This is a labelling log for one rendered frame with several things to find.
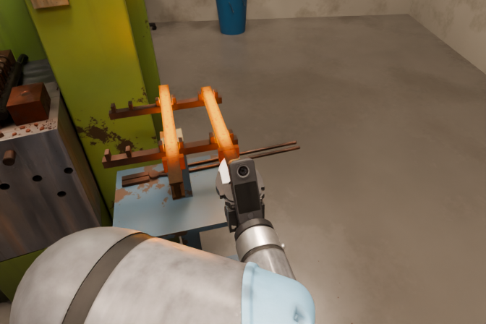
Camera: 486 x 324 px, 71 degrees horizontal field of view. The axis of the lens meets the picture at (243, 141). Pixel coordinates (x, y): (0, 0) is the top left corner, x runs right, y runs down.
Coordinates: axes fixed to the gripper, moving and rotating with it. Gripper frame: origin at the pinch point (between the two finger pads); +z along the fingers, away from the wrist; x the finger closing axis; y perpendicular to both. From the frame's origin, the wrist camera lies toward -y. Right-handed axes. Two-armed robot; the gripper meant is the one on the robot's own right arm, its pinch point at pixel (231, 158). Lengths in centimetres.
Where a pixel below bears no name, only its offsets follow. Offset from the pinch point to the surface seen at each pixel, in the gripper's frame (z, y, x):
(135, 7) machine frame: 99, -8, -19
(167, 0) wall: 407, 64, 4
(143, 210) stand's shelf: 16.2, 26.9, -23.5
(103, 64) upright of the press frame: 53, -3, -30
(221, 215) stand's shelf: 8.4, 26.8, -2.0
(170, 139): 10.4, -0.3, -12.2
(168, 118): 19.5, -0.4, -11.8
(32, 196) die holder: 30, 26, -56
